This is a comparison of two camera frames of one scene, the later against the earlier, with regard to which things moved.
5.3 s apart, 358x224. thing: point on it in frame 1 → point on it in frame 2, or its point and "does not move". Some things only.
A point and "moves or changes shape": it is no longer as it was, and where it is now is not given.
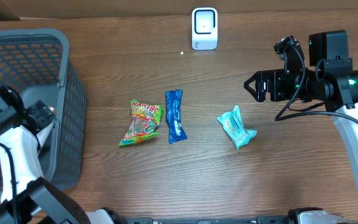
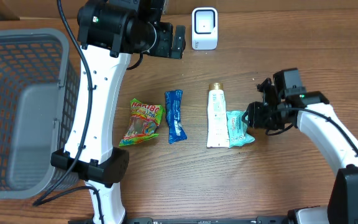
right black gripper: x=275 y=76 → x=255 y=119
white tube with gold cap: x=52 y=109 → x=217 y=127
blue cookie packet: x=173 y=111 does not move
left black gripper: x=41 y=113 → x=165 y=48
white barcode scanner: x=204 y=28 does not move
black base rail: x=234 y=220 does not move
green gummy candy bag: x=145 y=120 does not move
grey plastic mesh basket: x=35 y=62 does not move
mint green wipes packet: x=233 y=124 moves or changes shape
